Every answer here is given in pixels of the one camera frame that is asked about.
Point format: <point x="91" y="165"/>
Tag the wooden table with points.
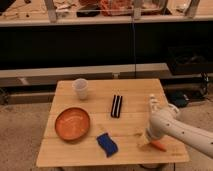
<point x="124" y="131"/>

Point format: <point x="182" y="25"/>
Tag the black bin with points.
<point x="187" y="60"/>

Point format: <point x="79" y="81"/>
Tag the white ceramic cup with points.
<point x="80" y="87"/>

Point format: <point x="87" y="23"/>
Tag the orange pepper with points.
<point x="158" y="145"/>

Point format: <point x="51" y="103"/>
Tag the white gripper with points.
<point x="151" y="135"/>

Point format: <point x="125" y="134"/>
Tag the black white striped block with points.
<point x="116" y="106"/>

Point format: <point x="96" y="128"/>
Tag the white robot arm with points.
<point x="164" y="121"/>

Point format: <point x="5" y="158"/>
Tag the blue sponge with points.
<point x="107" y="144"/>

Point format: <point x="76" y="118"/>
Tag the orange plate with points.
<point x="72" y="124"/>

